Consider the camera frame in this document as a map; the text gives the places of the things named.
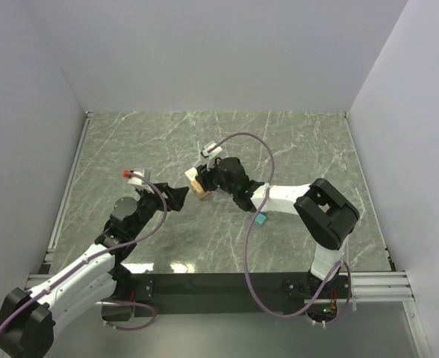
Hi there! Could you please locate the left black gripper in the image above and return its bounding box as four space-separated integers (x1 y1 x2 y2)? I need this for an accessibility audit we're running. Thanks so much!
130 182 188 237

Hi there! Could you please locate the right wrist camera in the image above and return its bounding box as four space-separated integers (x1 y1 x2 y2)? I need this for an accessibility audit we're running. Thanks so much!
200 141 222 159

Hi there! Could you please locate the white usb charger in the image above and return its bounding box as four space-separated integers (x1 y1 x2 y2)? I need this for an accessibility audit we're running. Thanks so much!
184 167 198 182

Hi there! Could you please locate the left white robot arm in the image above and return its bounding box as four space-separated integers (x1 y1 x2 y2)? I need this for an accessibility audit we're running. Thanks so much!
0 180 189 357

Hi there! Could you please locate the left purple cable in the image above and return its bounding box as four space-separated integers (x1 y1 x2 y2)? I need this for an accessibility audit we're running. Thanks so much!
0 171 170 358

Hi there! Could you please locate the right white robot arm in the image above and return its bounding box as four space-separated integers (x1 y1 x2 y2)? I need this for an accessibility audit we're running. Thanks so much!
185 157 360 298

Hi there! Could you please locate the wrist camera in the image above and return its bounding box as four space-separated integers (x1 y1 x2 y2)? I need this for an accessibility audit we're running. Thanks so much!
122 169 151 190
200 141 222 159

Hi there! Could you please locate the black base bar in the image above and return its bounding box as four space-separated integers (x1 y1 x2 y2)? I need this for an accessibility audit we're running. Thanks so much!
102 271 340 324

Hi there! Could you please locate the teal plug adapter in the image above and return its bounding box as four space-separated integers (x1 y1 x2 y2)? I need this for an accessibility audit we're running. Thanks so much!
255 213 267 226

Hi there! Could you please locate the peach cube socket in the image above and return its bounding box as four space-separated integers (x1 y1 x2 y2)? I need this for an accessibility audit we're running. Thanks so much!
190 180 210 200

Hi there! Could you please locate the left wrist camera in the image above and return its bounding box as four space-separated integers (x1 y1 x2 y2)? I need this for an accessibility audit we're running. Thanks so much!
122 169 151 190

